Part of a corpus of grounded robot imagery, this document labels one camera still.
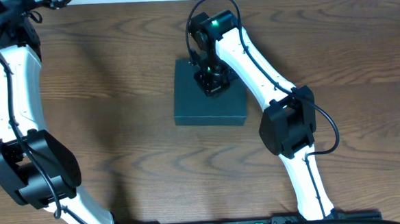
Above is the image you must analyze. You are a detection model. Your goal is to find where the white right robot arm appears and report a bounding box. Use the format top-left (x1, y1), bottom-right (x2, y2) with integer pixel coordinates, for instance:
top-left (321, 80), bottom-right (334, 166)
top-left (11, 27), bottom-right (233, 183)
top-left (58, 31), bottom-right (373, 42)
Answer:
top-left (188, 10), bottom-right (334, 221)

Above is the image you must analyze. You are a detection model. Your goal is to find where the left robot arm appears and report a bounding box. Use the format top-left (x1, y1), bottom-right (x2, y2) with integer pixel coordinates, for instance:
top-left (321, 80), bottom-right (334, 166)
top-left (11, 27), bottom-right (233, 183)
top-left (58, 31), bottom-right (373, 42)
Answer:
top-left (0, 0), bottom-right (117, 224)

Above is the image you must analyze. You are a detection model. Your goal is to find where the black box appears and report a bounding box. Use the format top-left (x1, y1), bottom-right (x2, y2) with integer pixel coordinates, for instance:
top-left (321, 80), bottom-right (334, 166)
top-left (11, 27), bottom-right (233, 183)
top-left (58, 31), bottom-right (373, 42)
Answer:
top-left (173, 60), bottom-right (247, 126)

